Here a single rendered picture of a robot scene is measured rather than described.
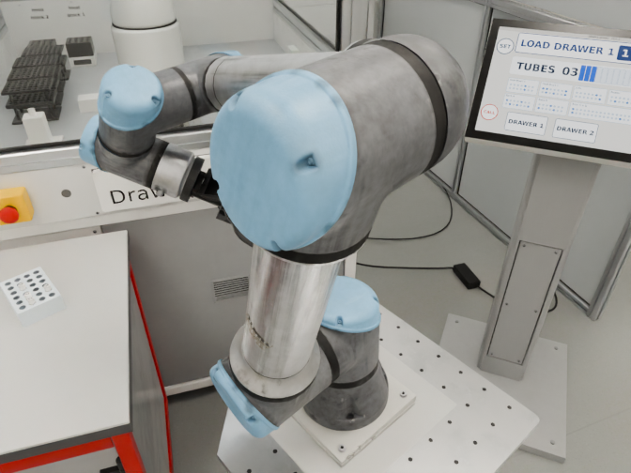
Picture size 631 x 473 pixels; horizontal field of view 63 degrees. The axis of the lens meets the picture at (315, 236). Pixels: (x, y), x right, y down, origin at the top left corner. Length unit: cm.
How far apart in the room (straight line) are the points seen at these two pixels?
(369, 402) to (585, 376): 141
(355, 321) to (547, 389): 138
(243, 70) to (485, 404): 67
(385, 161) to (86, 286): 96
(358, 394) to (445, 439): 17
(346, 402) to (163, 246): 79
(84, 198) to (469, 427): 99
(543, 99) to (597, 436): 114
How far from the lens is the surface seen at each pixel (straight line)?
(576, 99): 140
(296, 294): 47
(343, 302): 74
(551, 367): 210
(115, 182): 132
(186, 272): 153
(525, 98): 139
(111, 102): 68
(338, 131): 33
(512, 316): 180
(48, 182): 136
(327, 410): 85
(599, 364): 224
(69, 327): 116
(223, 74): 68
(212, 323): 167
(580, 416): 205
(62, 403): 103
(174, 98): 72
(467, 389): 99
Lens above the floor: 151
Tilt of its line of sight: 36 degrees down
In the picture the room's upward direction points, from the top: straight up
